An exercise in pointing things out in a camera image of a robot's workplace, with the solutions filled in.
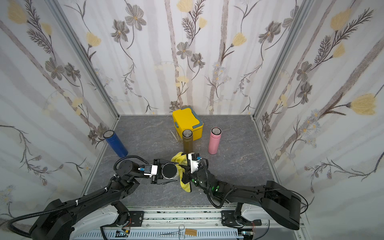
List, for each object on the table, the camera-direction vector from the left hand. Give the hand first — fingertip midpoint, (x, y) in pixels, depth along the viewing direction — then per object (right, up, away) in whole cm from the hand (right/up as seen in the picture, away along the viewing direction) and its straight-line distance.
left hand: (176, 171), depth 62 cm
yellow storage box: (+2, +25, +38) cm, 45 cm away
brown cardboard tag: (+7, -33, +10) cm, 35 cm away
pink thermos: (+20, +13, +23) cm, 33 cm away
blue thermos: (-39, +14, +20) cm, 46 cm away
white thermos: (-2, +1, -3) cm, 4 cm away
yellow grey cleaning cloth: (+1, +3, +10) cm, 11 cm away
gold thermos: (+4, +11, +24) cm, 26 cm away
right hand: (0, -1, +11) cm, 11 cm away
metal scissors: (+1, -31, +10) cm, 32 cm away
